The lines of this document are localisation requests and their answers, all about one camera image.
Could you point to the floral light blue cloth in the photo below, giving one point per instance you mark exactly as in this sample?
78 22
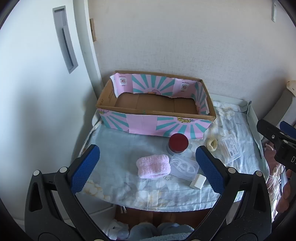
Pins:
138 192

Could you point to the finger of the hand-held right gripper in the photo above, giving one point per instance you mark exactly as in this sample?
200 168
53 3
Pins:
268 129
288 128

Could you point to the grey-blue fluffy slipper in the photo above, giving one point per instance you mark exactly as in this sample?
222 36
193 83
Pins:
144 230
175 231

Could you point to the small wooden wall block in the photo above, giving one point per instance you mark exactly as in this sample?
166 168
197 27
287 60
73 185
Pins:
93 30

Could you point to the clear plastic floss pick box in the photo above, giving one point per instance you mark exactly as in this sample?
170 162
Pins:
185 168

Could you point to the cardboard box with pink paper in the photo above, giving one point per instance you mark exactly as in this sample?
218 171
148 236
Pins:
143 105

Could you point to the clear swab packet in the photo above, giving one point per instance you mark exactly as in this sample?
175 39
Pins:
229 148

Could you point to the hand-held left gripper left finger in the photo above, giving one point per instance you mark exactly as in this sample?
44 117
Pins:
85 169

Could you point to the pink towel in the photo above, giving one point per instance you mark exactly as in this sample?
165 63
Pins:
153 166

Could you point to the white crumpled cloth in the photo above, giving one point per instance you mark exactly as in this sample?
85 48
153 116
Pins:
116 231

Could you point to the grey wall bracket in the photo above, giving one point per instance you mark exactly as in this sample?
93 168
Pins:
274 11

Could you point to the white charger block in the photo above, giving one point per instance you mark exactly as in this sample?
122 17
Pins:
198 182

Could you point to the white door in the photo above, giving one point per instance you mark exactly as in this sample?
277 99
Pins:
34 92

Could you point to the pink plush toy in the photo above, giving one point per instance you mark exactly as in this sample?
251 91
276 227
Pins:
271 148

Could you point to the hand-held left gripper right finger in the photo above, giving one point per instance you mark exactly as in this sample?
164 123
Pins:
209 171

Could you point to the red lid jar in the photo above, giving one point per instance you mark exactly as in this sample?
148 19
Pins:
178 141

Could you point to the person's right hand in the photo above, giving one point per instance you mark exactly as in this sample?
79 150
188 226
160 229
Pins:
290 185

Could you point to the cream hair scrunchie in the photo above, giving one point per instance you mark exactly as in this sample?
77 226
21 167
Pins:
211 144

